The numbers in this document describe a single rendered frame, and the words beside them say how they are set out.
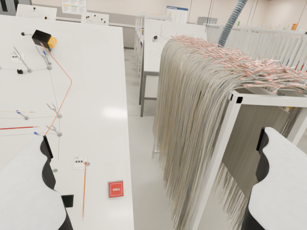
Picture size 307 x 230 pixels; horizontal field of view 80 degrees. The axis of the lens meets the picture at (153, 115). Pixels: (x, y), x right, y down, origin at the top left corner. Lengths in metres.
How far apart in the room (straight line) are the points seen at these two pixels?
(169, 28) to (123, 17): 7.80
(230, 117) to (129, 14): 10.87
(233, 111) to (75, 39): 0.74
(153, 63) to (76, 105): 2.60
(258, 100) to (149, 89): 2.67
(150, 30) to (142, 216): 2.92
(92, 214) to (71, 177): 0.15
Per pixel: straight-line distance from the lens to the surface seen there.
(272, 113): 1.08
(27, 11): 8.00
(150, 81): 3.24
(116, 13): 11.42
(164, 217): 2.00
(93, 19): 9.66
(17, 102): 0.86
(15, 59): 0.95
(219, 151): 0.81
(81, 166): 0.76
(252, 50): 4.01
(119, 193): 0.73
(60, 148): 0.78
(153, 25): 3.71
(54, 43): 0.86
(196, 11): 12.03
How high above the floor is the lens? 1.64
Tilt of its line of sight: 27 degrees down
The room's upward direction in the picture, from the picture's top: 7 degrees clockwise
